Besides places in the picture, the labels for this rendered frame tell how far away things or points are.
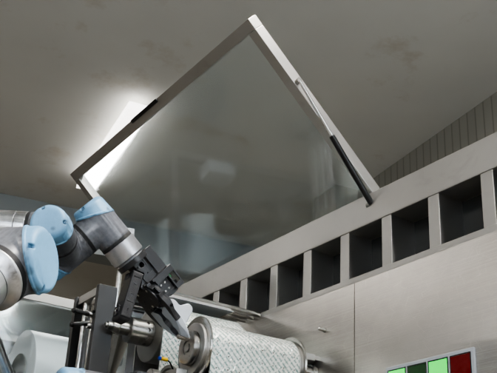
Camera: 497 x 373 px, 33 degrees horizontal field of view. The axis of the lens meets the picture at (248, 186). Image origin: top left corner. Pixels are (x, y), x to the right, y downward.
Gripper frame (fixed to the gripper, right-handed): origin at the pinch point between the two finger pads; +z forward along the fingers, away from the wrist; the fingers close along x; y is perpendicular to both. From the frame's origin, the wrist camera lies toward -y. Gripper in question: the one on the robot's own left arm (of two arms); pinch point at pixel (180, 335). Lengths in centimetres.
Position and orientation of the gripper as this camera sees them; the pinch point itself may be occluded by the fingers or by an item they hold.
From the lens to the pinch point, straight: 189.8
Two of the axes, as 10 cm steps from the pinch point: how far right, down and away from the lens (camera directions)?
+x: -5.5, 3.3, 7.7
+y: 5.7, -5.2, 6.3
